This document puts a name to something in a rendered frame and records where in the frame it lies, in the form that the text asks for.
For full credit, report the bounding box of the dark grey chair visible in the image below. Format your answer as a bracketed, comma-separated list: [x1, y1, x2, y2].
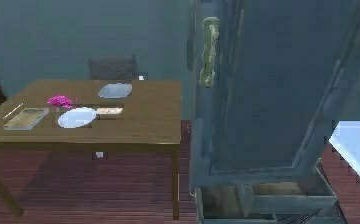
[88, 55, 139, 81]

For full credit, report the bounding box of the pink flower vase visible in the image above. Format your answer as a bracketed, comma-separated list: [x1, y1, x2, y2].
[46, 95, 74, 112]

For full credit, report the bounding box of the brown wooden table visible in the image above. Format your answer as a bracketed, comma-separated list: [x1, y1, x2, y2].
[0, 78, 183, 221]

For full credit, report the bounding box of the white round plate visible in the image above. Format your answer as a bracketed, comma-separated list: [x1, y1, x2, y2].
[57, 106, 98, 130]
[97, 82, 134, 100]

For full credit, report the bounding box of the green book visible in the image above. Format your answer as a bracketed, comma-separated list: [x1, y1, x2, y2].
[3, 107, 50, 131]

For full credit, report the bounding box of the white pencil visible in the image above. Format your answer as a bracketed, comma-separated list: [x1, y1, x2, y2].
[2, 102, 24, 121]

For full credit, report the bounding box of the green cabinet handle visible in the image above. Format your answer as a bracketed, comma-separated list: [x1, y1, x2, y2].
[199, 16, 221, 89]

